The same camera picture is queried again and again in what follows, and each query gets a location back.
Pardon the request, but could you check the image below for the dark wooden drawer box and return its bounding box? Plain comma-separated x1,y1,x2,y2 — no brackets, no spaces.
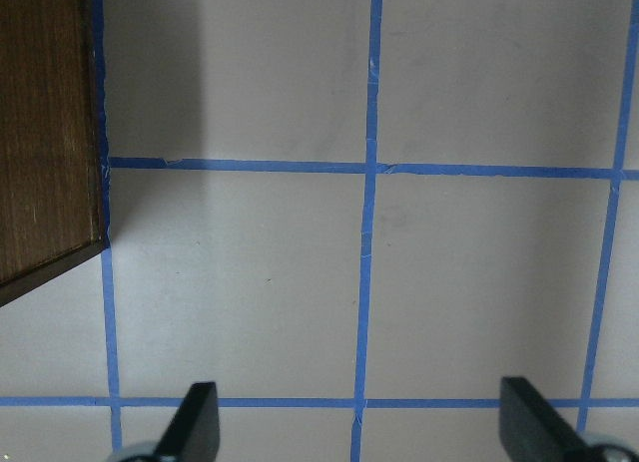
1,0,106,305

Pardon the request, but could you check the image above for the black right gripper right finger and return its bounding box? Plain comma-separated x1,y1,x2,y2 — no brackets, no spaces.
499,377,605,462

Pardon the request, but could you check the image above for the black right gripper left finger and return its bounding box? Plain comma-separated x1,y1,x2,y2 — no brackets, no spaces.
152,381,220,462

